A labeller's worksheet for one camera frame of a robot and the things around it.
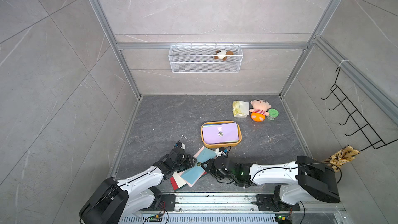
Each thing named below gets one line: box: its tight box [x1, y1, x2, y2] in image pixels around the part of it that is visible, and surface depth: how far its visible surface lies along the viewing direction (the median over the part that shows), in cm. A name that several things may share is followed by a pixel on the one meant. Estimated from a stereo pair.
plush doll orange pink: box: [248, 99, 272, 122], surface depth 106 cm
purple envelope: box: [202, 122, 239, 145], surface depth 96 cm
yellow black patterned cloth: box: [320, 145, 361, 173], surface depth 68 cm
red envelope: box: [169, 176, 179, 191], surface depth 81 cm
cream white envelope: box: [172, 171, 187, 189], surface depth 81 cm
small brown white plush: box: [212, 49, 234, 62], surface depth 90 cm
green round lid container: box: [266, 108, 280, 121], surface depth 106 cm
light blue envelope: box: [180, 147, 217, 185], surface depth 82 cm
